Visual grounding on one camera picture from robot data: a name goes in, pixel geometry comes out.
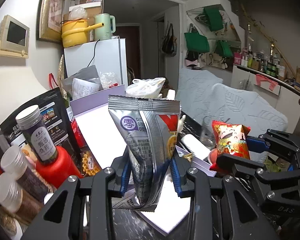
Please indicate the woven straw fan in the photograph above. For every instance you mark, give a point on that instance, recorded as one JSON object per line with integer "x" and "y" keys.
{"x": 61, "y": 72}

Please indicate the grey plastic bag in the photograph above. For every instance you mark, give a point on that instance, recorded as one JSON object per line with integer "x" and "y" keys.
{"x": 87, "y": 73}

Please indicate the black stand-up pouch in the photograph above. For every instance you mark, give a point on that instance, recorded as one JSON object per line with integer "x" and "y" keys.
{"x": 60, "y": 120}

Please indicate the black hanging bag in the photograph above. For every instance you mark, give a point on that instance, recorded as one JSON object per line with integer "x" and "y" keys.
{"x": 168, "y": 42}

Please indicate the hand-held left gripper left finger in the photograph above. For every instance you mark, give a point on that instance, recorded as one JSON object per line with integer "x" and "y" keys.
{"x": 125, "y": 180}

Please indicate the white cylinder roll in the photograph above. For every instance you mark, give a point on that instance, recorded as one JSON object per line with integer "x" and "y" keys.
{"x": 195, "y": 146}

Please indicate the clear glass cup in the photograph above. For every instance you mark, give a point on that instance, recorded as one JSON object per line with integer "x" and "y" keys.
{"x": 210, "y": 132}

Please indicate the white cartoon water bottle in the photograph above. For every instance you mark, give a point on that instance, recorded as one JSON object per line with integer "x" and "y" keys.
{"x": 171, "y": 94}

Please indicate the red plastic bottle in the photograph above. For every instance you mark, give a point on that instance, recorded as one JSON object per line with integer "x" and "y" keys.
{"x": 60, "y": 168}

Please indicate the large green tote bag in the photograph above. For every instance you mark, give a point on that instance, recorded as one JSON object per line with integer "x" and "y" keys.
{"x": 197, "y": 41}

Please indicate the green slippers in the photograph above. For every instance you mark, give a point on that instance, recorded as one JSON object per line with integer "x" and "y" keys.
{"x": 277, "y": 165}

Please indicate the wooden stair rail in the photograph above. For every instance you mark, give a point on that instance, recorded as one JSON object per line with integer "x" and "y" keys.
{"x": 270, "y": 37}

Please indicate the yellow pot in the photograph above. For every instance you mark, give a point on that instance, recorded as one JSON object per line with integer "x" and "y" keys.
{"x": 73, "y": 33}

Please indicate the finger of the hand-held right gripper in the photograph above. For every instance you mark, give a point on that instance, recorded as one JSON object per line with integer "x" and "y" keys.
{"x": 258, "y": 143}
{"x": 240, "y": 166}

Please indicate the pale green electric kettle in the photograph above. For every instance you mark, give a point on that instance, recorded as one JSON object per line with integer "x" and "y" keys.
{"x": 103, "y": 27}

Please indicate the clear plastic food bag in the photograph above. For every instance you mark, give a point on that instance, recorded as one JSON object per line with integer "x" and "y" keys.
{"x": 145, "y": 87}

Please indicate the framed picture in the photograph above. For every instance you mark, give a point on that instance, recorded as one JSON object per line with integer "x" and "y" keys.
{"x": 52, "y": 10}

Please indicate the yellow waffle snack packet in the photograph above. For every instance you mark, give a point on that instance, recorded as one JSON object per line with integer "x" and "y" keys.
{"x": 90, "y": 165}

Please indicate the white cabinet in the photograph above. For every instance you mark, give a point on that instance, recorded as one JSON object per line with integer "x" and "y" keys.
{"x": 287, "y": 97}

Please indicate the lavender gift box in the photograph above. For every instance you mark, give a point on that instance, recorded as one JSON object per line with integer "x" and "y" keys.
{"x": 95, "y": 130}

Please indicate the white fridge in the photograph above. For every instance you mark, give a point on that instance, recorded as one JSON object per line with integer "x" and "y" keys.
{"x": 107, "y": 57}

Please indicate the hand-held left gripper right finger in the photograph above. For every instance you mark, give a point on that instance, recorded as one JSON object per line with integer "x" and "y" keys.
{"x": 176, "y": 180}

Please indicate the red gold snack packet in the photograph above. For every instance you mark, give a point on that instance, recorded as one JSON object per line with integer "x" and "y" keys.
{"x": 231, "y": 142}

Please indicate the wall intercom panel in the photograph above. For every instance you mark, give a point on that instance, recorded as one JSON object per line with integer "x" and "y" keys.
{"x": 13, "y": 36}

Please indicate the dark label tea jar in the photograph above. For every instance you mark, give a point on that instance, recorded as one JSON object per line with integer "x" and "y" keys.
{"x": 38, "y": 135}

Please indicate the silver snack packet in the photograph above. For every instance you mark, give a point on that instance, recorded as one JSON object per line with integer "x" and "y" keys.
{"x": 145, "y": 150}

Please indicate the row of bottles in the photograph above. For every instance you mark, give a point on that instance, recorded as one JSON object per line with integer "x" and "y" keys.
{"x": 262, "y": 62}

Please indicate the pink paper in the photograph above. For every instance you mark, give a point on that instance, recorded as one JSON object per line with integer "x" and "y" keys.
{"x": 266, "y": 81}

